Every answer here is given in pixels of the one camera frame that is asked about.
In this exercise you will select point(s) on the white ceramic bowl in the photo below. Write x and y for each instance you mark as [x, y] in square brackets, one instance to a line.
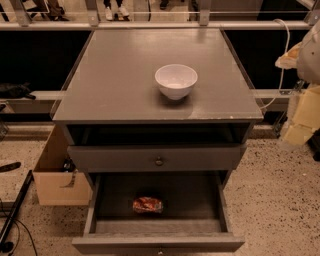
[176, 81]

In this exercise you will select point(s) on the closed grey top drawer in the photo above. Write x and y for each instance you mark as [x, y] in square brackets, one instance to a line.
[101, 159]

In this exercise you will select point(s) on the black bag on ledge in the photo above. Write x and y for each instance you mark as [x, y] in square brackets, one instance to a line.
[16, 91]

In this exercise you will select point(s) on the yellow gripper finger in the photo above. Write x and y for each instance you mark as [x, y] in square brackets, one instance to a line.
[303, 116]
[289, 59]

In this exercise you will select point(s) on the grey wooden drawer cabinet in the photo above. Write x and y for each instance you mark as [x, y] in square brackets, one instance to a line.
[114, 100]

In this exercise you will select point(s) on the open grey middle drawer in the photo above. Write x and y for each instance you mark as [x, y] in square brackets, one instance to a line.
[194, 217]

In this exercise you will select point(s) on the white sneakers of person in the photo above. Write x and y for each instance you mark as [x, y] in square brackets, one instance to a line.
[121, 13]

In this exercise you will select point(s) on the cardboard box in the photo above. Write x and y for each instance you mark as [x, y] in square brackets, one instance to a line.
[54, 185]

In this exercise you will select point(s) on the black pole on floor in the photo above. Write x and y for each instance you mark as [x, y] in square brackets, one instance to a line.
[14, 209]

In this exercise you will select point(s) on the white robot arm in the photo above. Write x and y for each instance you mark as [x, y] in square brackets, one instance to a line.
[308, 63]

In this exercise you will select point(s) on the metal railing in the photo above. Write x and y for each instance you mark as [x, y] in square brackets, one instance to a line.
[15, 16]

